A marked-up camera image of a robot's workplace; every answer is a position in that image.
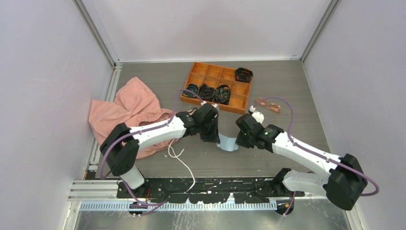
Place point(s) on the dark floral rolled tie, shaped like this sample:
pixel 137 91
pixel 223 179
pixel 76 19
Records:
pixel 191 91

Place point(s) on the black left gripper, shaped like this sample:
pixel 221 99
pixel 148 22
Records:
pixel 213 137

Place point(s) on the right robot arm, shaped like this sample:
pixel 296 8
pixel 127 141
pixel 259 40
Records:
pixel 334 177

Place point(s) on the dark rolled tie top right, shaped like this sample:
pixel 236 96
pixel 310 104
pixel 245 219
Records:
pixel 243 75

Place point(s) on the white drawstring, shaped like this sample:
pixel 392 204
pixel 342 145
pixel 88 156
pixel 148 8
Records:
pixel 173 154

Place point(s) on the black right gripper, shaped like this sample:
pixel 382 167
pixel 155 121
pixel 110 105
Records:
pixel 240 141

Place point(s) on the pink shorts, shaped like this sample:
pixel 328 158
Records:
pixel 134 104

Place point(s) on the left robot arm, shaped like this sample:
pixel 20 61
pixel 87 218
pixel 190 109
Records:
pixel 122 145

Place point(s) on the orange wooden divider tray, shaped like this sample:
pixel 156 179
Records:
pixel 214 76

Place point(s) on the pink transparent sunglasses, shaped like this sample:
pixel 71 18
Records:
pixel 271 106

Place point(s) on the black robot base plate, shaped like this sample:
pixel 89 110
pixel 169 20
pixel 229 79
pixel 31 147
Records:
pixel 210 190

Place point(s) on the pink glasses case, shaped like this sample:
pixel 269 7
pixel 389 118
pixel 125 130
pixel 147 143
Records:
pixel 190 112

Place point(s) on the light blue cleaning cloth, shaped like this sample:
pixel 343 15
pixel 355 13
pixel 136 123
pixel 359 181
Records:
pixel 227 143

